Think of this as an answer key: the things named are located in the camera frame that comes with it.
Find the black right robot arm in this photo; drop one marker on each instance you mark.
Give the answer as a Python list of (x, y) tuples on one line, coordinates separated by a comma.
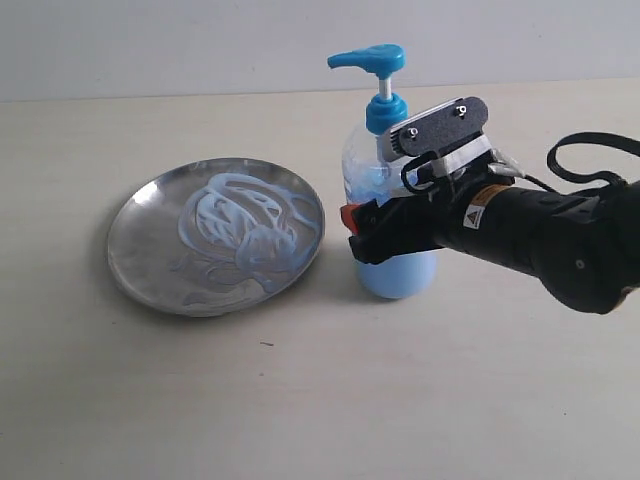
[(583, 246)]

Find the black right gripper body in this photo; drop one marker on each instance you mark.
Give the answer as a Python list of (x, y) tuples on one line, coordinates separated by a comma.
[(409, 224)]

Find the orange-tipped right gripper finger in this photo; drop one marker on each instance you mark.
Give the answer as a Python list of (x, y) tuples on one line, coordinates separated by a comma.
[(367, 218), (372, 249)]

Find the round steel plate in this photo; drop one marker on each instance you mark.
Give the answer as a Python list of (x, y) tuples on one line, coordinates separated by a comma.
[(151, 265)]

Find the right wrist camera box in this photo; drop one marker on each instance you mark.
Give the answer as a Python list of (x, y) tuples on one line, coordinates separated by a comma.
[(439, 130)]

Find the clear pump bottle blue lotion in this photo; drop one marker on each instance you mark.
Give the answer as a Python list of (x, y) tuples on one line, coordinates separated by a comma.
[(366, 176)]

